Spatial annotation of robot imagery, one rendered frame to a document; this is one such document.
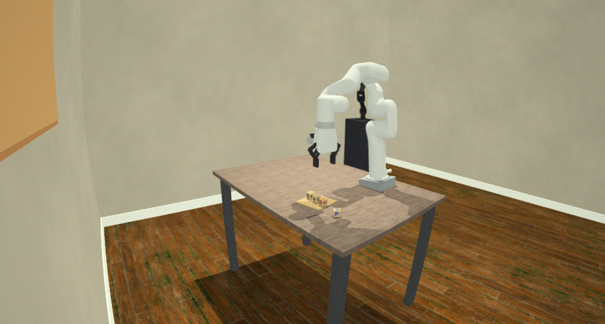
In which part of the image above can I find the pale yellow square mat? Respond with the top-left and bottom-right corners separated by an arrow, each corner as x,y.
296,197 -> 337,211

